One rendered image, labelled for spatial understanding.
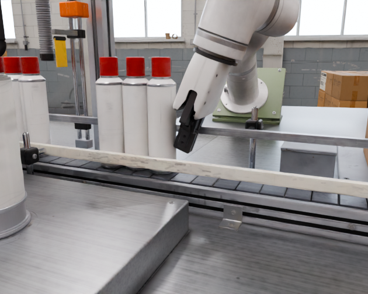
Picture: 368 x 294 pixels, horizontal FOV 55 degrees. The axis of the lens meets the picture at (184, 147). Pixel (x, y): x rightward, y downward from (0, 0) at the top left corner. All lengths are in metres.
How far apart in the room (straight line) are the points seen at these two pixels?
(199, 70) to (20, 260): 0.35
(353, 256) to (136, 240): 0.29
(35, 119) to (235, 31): 0.44
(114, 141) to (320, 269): 0.40
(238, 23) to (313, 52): 5.58
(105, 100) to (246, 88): 0.79
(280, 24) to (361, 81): 3.35
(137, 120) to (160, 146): 0.06
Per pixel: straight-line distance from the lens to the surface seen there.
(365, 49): 6.26
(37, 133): 0.78
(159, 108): 0.60
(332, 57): 6.16
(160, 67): 0.61
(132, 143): 0.65
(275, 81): 1.50
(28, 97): 0.77
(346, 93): 3.91
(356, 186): 0.55
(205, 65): 0.54
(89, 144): 0.83
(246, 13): 0.55
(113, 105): 0.65
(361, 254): 0.54
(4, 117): 0.44
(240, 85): 1.33
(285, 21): 0.60
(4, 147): 0.45
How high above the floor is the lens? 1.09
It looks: 15 degrees down
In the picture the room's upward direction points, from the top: straight up
